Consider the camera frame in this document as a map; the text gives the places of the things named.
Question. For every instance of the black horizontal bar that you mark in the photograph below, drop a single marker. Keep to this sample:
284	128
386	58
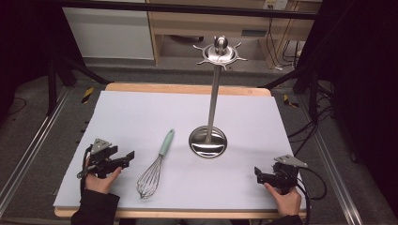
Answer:
187	8

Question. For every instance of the person's right hand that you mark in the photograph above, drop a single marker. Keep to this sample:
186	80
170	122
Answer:
286	201

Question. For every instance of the person's left hand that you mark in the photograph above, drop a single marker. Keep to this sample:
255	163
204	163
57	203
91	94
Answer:
99	182

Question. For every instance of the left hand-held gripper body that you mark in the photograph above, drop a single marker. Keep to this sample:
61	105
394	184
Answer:
101	156

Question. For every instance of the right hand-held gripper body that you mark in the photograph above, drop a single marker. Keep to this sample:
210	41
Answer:
285	175

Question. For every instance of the steel utensil rack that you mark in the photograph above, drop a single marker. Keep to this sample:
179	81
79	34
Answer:
212	109

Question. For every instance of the white table mat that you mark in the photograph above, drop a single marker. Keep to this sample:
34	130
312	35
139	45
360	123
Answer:
200	118

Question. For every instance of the black stand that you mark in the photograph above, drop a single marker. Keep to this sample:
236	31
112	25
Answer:
305	81
58	75

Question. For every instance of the yellow black tape strip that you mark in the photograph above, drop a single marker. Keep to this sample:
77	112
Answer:
87	94
290	101

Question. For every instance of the wooden table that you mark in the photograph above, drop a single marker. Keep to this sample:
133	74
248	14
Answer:
187	88

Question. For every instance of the black curtain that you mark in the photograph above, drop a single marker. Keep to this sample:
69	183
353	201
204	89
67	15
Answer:
359	78
28	40

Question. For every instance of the white cabinet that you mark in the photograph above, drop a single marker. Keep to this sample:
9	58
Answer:
109	31

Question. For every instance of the metal floor rail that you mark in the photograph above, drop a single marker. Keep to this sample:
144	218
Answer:
334	168
31	146

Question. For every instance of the light wooden desk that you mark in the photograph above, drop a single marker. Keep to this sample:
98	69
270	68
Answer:
194	25

